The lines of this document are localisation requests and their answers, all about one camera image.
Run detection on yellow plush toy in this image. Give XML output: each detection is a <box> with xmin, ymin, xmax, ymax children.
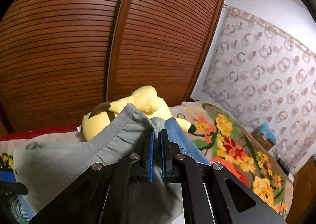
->
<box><xmin>80</xmin><ymin>85</ymin><xmax>197</xmax><ymax>142</ymax></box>

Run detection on floral blanket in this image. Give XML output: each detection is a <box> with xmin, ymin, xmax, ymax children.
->
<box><xmin>1</xmin><ymin>102</ymin><xmax>293</xmax><ymax>218</ymax></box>

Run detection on circle patterned sheer curtain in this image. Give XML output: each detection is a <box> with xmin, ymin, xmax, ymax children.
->
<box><xmin>202</xmin><ymin>5</ymin><xmax>315</xmax><ymax>174</ymax></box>

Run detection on blue item behind bed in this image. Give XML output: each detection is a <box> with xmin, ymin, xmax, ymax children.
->
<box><xmin>259</xmin><ymin>121</ymin><xmax>276</xmax><ymax>144</ymax></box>

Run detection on palm leaf bed sheet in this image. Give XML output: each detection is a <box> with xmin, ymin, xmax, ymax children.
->
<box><xmin>9</xmin><ymin>195</ymin><xmax>34</xmax><ymax>224</ymax></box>

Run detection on folded blue jeans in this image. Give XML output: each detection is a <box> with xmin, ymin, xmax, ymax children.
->
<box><xmin>165</xmin><ymin>118</ymin><xmax>211</xmax><ymax>166</ymax></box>

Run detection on grey-green pants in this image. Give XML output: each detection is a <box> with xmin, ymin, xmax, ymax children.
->
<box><xmin>13</xmin><ymin>104</ymin><xmax>183</xmax><ymax>223</ymax></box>

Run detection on brown louvered wardrobe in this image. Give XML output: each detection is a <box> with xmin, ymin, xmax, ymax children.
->
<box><xmin>1</xmin><ymin>0</ymin><xmax>224</xmax><ymax>133</ymax></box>

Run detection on wooden sideboard cabinet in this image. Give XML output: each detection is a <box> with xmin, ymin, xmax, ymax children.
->
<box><xmin>286</xmin><ymin>157</ymin><xmax>315</xmax><ymax>223</ymax></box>

